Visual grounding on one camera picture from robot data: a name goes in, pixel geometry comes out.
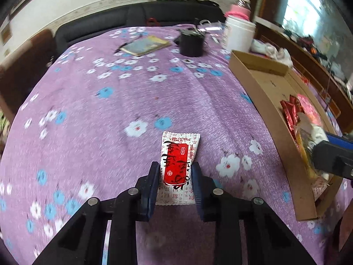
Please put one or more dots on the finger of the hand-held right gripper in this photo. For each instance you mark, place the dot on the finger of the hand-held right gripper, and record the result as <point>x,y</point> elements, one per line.
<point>331,157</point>

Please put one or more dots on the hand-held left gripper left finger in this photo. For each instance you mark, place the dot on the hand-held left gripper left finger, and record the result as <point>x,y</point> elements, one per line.
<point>150,193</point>

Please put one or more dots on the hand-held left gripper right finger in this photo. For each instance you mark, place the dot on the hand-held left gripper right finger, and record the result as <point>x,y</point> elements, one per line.
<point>198,193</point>

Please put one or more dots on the yellow cracker packet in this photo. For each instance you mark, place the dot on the yellow cracker packet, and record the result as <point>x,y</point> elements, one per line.
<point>303,149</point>

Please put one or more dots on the white and green snack packet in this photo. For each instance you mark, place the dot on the white and green snack packet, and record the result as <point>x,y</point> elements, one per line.
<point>315,132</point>

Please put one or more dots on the pink snack packet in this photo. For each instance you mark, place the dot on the pink snack packet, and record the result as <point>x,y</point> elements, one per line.
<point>310,107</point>

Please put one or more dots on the cardboard box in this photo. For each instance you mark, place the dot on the cardboard box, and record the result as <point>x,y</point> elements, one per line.
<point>264,88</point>

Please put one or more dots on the wooden bench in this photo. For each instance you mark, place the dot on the wooden bench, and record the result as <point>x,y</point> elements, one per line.
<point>311,63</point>

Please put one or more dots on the purple floral tablecloth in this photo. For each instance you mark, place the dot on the purple floral tablecloth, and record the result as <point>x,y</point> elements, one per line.
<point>82,116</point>

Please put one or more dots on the white cloth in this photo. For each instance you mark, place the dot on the white cloth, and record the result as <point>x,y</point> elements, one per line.
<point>271,50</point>

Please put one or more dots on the notebook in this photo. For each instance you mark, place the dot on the notebook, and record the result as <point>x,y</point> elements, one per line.
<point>146,45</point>

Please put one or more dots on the black cup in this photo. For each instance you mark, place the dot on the black cup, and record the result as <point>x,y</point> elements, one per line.
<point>191,45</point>

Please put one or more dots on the window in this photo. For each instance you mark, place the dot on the window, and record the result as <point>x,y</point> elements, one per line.
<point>297,11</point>

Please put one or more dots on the white plastic jar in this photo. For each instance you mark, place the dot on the white plastic jar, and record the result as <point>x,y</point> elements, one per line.
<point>238,34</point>

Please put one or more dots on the small red bag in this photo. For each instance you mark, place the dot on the small red bag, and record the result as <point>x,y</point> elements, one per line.
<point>148,21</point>

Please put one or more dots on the pink-sleeved bottle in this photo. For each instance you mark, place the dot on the pink-sleeved bottle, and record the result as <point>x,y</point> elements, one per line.
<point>237,11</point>

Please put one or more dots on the brown armchair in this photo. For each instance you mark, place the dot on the brown armchair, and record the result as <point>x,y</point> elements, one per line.
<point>24,69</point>

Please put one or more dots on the black sofa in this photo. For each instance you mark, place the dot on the black sofa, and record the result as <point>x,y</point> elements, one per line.
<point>110,19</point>

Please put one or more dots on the wall switch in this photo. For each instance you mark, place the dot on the wall switch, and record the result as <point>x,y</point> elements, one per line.
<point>7,52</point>

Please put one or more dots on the small wall plaque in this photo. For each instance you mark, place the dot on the small wall plaque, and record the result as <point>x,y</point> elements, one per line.
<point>5,34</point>

